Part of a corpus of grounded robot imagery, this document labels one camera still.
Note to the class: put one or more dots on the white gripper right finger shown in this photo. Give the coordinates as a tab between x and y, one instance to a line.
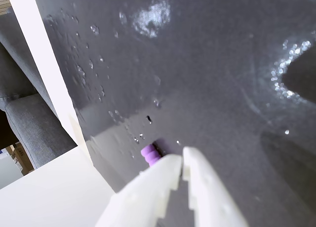
209	187

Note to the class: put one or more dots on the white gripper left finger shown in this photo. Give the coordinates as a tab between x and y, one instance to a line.
148	192

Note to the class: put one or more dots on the purple ribbed pen grip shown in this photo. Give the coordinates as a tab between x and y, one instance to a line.
150	155

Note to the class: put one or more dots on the glossy black table mat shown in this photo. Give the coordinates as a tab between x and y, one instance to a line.
197	76

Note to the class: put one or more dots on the brown cardboard box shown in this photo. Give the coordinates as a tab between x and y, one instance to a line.
21	156

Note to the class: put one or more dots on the grey fabric chair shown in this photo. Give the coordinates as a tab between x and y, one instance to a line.
27	123

